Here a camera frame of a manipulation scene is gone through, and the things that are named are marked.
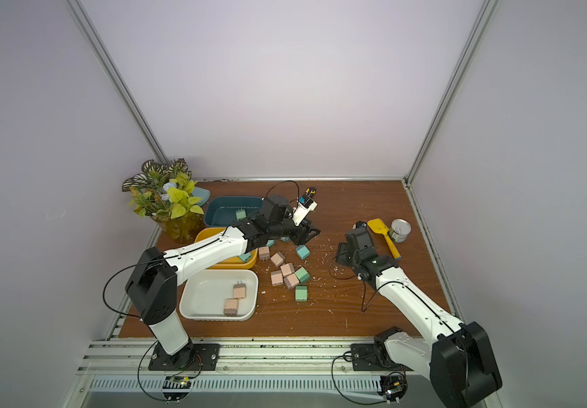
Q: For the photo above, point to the yellow toy shovel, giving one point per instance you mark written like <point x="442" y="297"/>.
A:
<point x="379" y="227"/>

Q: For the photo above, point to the teal storage bin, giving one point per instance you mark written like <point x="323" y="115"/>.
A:
<point x="222" y="211"/>

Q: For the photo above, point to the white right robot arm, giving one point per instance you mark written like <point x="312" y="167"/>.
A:
<point x="457" y="358"/>

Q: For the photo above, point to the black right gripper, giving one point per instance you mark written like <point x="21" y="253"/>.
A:
<point x="344" y="256"/>

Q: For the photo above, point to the green plug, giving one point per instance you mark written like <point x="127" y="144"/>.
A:
<point x="301" y="294"/>
<point x="241" y="214"/>
<point x="302" y="275"/>
<point x="245" y="257"/>

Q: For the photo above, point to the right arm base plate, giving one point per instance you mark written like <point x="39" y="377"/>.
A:
<point x="368" y="357"/>

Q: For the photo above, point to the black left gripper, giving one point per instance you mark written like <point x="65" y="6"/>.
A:
<point x="301" y="235"/>

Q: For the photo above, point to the pink plug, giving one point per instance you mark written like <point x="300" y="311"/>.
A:
<point x="277" y="278"/>
<point x="231" y="307"/>
<point x="278" y="259"/>
<point x="264" y="253"/>
<point x="239" y="291"/>
<point x="291" y="281"/>
<point x="287" y="269"/>

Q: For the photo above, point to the light blue dish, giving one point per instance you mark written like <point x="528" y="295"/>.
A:
<point x="203" y="195"/>

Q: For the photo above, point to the silver tin can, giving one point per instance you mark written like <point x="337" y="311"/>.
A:
<point x="400" y="229"/>

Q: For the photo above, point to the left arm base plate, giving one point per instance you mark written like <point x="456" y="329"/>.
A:
<point x="194" y="356"/>

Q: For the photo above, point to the potted green plant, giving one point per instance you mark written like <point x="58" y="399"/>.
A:
<point x="164" y="192"/>

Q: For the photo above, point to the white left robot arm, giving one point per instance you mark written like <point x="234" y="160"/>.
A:
<point x="153" y="284"/>

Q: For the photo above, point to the white storage bin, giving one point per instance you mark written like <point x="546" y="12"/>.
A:
<point x="205" y="293"/>

